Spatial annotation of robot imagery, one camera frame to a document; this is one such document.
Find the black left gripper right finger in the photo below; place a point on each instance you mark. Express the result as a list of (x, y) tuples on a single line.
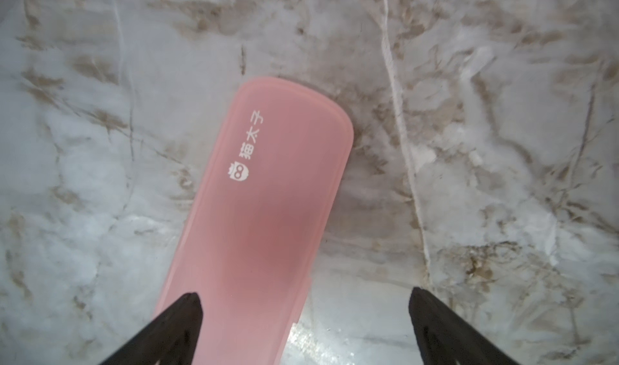
[(443, 337)]

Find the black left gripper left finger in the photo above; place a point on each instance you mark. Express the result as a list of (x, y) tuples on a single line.
[(170, 338)]

